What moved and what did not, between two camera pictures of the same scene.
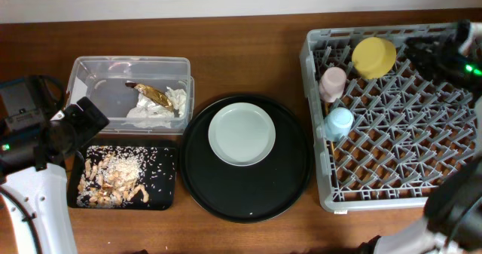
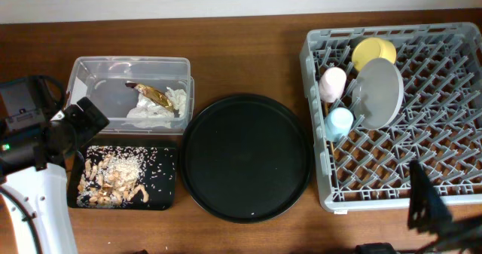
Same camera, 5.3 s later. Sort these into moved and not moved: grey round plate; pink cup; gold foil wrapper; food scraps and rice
Moved: grey round plate
Not moved: gold foil wrapper; food scraps and rice; pink cup
